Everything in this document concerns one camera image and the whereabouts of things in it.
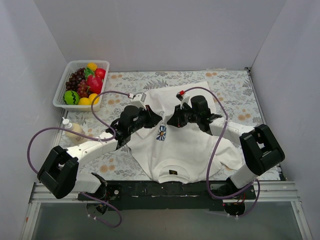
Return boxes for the small round brooch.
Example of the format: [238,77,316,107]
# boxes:
[159,111,165,121]

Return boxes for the white t-shirt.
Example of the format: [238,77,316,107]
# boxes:
[126,81,244,185]

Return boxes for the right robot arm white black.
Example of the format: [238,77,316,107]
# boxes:
[167,95,285,199]

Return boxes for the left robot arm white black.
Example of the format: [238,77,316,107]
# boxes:
[37,105,162,199]

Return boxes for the floral patterned table mat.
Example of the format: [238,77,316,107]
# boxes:
[53,70,281,181]

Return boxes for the red toy dragon fruit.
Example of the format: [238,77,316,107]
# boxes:
[86,75,103,95]

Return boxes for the yellow toy lemon bottom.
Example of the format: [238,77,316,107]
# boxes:
[77,97,92,106]

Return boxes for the yellow toy lemon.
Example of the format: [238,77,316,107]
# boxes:
[77,97,92,106]
[86,62,98,72]

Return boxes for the red toy apple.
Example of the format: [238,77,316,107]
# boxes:
[94,68,106,79]

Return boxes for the white pump bottle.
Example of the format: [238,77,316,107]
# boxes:
[62,117,87,145]

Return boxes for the green toy watermelon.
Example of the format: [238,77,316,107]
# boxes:
[63,90,80,105]

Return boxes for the yellow toy lemon top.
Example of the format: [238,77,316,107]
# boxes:
[86,62,98,72]

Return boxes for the purple toy grapes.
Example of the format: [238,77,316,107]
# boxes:
[65,68,91,98]

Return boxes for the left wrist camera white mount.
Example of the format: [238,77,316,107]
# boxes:
[128,92,147,110]

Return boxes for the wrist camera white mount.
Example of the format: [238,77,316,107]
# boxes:
[176,90,190,109]
[128,92,147,110]

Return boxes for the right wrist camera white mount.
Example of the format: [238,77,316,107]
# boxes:
[176,90,190,109]

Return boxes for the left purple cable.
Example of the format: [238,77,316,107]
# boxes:
[27,90,136,228]

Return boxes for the purple cable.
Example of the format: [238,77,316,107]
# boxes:
[27,90,136,228]
[182,86,261,219]

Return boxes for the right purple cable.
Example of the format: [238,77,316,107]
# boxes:
[182,86,261,219]

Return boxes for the aluminium frame rail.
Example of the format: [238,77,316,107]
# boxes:
[29,181,301,203]

